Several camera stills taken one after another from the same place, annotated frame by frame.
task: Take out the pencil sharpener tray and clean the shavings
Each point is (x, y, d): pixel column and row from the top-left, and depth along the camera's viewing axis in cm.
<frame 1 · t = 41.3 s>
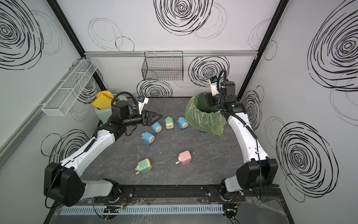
left hand: (158, 116, 73), fingers open
right hand: (211, 93, 77), fingers open
pink pencil sharpener: (184, 157, 82), point 6 cm above the table
green cream pencil sharpener: (143, 166, 79), point 7 cm above the table
blue sharpener front left: (148, 138, 89), point 8 cm above the table
blue sharpener middle: (156, 127, 95), point 8 cm above the table
yellow green pencil sharpener: (169, 122, 96), point 8 cm above the table
blue sharpener right: (182, 122, 96), point 9 cm above the table
bin with green bag: (200, 116, 81), point 24 cm above the table
yellow toy toast: (103, 100, 93), point 21 cm above the table

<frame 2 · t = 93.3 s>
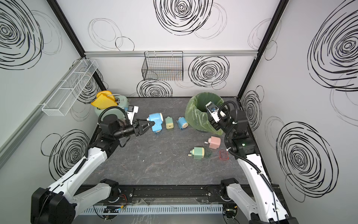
left hand: (151, 123, 70), fingers open
right hand: (216, 108, 68), fingers open
pink pencil sharpener: (214, 142, 89), point 7 cm above the table
green cream pencil sharpener: (197, 152, 84), point 7 cm above the table
blue sharpener front left: (158, 119, 70), point 31 cm above the table
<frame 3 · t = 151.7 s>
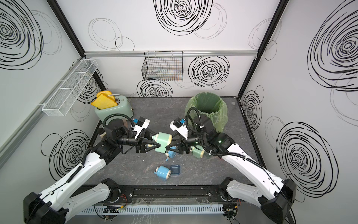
left hand: (158, 142, 62), fingers open
right hand: (168, 144, 62), fingers open
blue sharpener front left: (162, 171, 76), point 8 cm above the table
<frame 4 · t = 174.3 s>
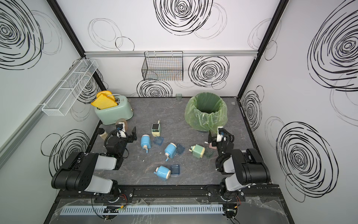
left hand: (126, 127, 89), fingers open
right hand: (219, 131, 88), fingers open
yellow green pencil sharpener: (155, 129, 98), point 4 cm above the table
clear blue tray: (158, 140, 96), on the table
clear blue tray 2: (180, 148, 92), on the table
clear green shavings tray: (208, 152, 91), on the table
